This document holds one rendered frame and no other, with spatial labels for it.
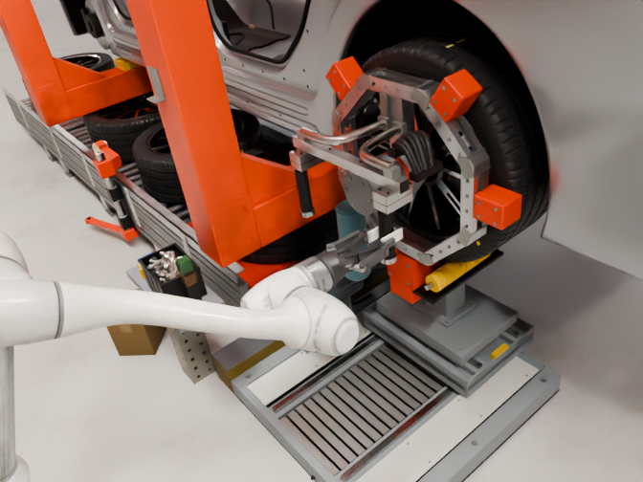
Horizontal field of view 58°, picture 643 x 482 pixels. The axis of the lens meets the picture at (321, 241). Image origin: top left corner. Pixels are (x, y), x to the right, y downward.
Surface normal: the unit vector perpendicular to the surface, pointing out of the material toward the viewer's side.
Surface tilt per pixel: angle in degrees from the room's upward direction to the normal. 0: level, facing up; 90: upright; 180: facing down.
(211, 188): 90
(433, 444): 0
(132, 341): 90
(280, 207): 90
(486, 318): 0
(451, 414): 0
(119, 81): 90
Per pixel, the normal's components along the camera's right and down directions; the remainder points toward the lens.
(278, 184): 0.62, 0.38
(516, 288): -0.12, -0.82
